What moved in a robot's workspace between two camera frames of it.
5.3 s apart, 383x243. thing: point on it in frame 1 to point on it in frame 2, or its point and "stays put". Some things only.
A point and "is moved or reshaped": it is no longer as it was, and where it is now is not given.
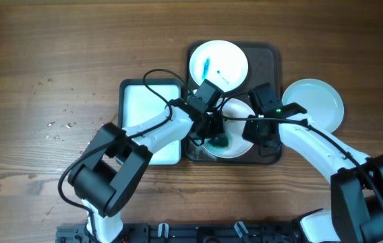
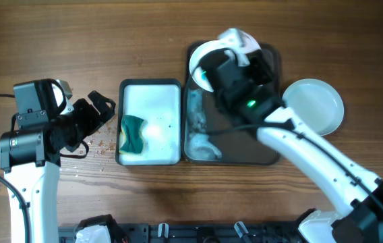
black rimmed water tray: [137, 104] stays put
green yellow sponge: [220, 141] is moved or reshaped
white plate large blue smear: [237, 146] to [239, 42]
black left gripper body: [214, 127] to [77, 124]
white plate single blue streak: [321, 100] stays put
